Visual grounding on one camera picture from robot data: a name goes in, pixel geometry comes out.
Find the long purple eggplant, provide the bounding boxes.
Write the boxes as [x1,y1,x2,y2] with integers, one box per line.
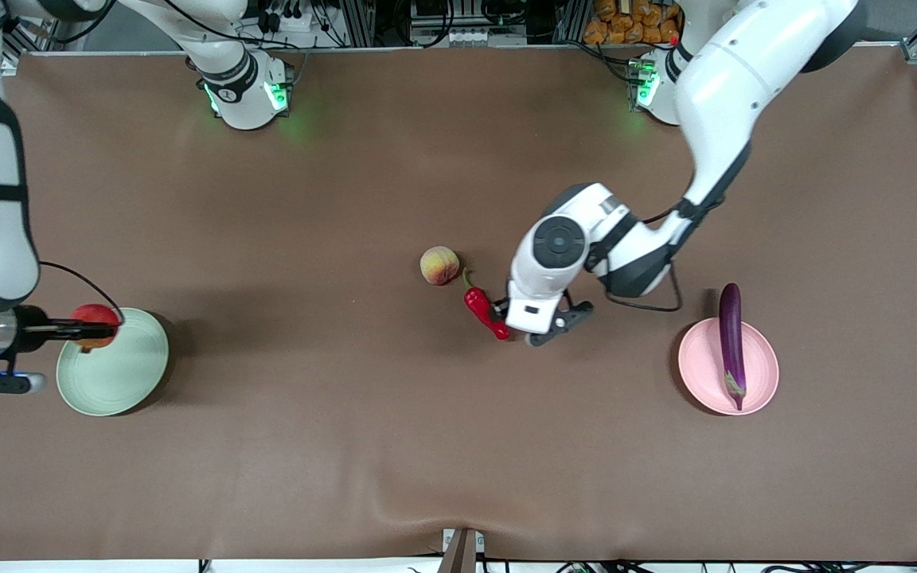
[718,283,747,412]

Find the orange snack bags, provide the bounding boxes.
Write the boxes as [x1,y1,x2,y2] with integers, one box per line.
[583,0,682,45]

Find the white power strip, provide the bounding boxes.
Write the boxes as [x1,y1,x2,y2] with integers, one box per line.
[256,6,324,34]

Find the red apple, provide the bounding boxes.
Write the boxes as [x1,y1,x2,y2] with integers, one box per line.
[71,303,121,354]

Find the large table cover mat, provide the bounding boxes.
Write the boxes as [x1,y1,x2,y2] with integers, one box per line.
[0,44,917,562]

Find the pink round plate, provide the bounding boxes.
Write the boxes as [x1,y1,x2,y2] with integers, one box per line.
[677,317,780,416]

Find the light green round plate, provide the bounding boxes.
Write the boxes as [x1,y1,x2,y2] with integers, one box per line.
[56,307,170,417]

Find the metal table edge bracket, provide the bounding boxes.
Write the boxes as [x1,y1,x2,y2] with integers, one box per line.
[441,528,486,573]

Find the yellow pink peach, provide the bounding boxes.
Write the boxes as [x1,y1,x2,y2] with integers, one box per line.
[419,246,461,286]

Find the red chili pepper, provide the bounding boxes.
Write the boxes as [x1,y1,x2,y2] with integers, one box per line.
[462,268,512,341]

